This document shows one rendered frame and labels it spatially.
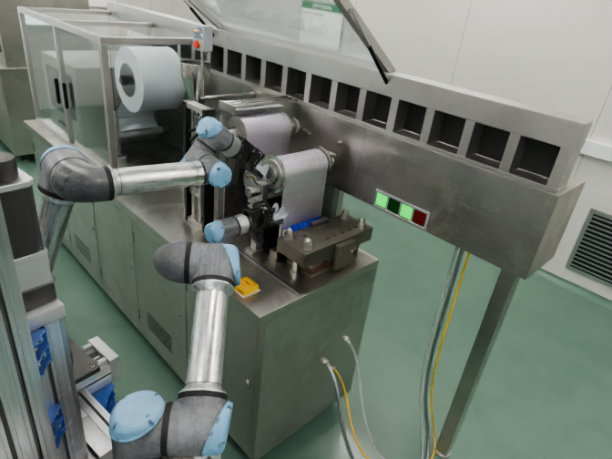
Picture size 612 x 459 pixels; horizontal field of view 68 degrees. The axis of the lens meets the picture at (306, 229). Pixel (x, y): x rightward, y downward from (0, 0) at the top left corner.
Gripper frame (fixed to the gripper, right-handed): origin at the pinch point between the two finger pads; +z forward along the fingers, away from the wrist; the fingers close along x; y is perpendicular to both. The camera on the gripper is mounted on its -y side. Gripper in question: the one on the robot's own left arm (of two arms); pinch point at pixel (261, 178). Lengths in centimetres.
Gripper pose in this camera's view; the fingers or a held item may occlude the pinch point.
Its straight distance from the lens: 177.3
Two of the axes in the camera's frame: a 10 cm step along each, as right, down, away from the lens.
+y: 5.4, -8.4, 0.5
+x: -6.9, -4.1, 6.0
